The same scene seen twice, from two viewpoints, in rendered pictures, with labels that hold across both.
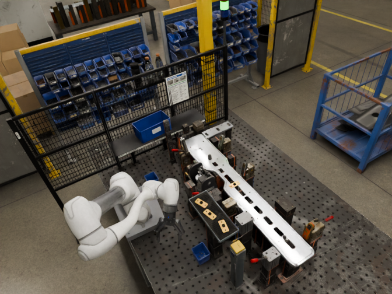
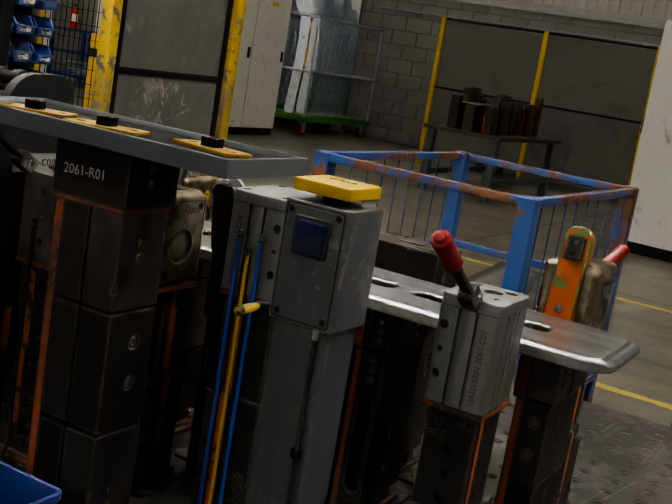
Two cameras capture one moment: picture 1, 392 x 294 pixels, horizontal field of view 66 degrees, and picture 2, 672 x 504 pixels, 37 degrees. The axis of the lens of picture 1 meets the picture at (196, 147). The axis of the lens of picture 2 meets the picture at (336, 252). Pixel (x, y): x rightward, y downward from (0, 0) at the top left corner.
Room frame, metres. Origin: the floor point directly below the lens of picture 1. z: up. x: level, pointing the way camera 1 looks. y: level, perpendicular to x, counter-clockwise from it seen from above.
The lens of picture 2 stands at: (0.13, 0.35, 1.27)
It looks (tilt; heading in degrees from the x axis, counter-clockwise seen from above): 11 degrees down; 325
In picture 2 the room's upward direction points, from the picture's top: 10 degrees clockwise
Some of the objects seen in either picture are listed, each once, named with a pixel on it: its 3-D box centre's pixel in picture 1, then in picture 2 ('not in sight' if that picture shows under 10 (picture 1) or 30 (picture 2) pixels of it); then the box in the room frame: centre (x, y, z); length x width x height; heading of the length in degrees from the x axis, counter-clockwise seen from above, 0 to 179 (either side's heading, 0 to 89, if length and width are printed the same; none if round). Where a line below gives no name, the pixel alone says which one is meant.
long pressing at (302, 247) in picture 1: (237, 186); (158, 221); (1.46, -0.27, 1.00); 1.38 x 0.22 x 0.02; 27
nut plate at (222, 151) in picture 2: (223, 225); (212, 143); (1.03, -0.11, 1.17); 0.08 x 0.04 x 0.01; 14
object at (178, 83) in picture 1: (177, 88); not in sight; (2.43, 0.11, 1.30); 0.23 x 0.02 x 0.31; 117
